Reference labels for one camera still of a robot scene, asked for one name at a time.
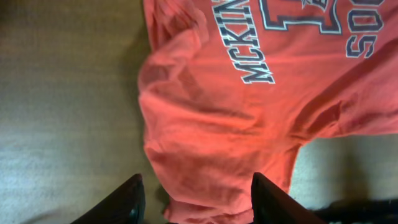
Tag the orange soccer t-shirt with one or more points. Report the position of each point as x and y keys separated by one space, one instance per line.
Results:
x=236 y=87

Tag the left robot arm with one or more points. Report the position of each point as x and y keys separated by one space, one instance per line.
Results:
x=368 y=211

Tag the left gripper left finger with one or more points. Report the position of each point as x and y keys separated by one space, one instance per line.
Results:
x=125 y=205

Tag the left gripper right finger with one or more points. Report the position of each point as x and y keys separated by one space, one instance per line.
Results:
x=271 y=205

